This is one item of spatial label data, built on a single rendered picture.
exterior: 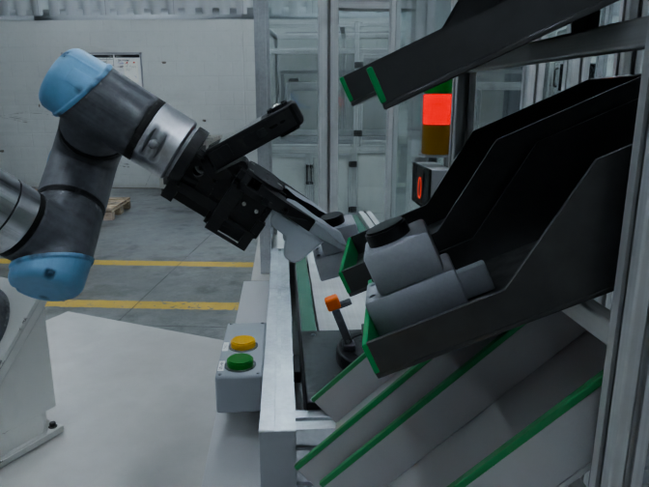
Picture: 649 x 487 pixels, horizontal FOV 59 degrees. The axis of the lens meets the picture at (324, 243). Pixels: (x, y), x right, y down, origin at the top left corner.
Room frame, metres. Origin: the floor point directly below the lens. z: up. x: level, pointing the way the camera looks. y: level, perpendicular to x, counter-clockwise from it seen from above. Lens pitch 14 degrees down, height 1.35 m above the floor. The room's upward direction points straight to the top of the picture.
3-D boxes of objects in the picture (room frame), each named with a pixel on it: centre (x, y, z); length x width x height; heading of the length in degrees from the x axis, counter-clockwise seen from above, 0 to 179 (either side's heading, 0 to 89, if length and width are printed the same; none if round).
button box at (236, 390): (0.88, 0.13, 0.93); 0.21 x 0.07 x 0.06; 4
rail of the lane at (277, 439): (1.07, 0.08, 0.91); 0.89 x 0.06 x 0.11; 4
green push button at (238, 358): (0.81, 0.13, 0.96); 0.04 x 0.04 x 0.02
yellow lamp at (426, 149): (1.00, -0.19, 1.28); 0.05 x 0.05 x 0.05
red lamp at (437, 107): (1.00, -0.19, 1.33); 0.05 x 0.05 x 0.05
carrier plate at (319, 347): (0.81, -0.09, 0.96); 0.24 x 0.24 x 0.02; 4
